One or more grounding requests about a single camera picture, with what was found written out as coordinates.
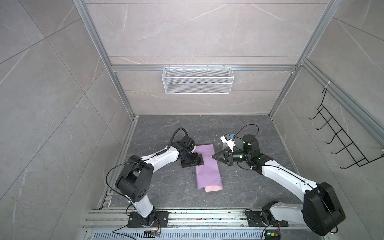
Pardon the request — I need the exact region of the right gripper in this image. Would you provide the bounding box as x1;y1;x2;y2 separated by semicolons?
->
212;147;252;167

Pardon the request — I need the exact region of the pink wrapping paper sheet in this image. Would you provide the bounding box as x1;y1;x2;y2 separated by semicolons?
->
195;145;224;192

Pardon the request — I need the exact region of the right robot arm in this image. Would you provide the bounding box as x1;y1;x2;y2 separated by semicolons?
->
212;134;346;236

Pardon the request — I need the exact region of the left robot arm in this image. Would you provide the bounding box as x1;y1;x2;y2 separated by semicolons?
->
115;136;204;222

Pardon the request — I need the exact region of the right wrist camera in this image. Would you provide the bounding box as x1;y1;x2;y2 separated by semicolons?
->
220;134;236;152

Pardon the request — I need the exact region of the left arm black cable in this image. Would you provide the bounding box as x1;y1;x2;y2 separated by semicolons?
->
166;127;190;152

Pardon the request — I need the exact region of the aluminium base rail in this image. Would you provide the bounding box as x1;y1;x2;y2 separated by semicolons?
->
81;208;321;240

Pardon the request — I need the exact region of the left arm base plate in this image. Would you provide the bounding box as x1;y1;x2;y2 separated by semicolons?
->
128;211;170;228

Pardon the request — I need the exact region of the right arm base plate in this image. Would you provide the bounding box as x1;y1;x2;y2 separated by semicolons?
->
245;209;289;227

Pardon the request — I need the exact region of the white wire mesh basket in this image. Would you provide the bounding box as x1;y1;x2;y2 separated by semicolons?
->
162;67;235;95

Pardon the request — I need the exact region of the black wire hook rack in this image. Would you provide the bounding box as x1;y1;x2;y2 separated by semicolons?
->
308;88;384;170

